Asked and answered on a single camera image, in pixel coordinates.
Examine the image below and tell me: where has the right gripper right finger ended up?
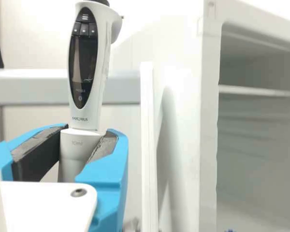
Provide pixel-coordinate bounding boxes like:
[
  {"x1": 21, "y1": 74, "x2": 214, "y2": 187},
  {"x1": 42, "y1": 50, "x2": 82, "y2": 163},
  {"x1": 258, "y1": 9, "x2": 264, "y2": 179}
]
[{"x1": 74, "y1": 129, "x2": 131, "y2": 232}]

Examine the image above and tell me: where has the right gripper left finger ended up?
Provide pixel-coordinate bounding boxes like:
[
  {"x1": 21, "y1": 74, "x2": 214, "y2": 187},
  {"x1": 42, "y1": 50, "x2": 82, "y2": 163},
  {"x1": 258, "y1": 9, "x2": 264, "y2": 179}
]
[{"x1": 0, "y1": 123, "x2": 70, "y2": 182}]

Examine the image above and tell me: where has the white incubator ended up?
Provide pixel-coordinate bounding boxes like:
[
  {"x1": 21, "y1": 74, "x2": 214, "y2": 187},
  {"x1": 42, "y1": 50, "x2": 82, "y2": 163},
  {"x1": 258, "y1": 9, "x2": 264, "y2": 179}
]
[{"x1": 122, "y1": 0, "x2": 290, "y2": 232}]

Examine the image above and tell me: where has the pipette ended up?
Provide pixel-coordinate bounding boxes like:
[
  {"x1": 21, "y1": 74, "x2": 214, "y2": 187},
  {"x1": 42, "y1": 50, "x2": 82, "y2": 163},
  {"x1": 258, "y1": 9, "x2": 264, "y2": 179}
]
[{"x1": 57, "y1": 0, "x2": 124, "y2": 182}]

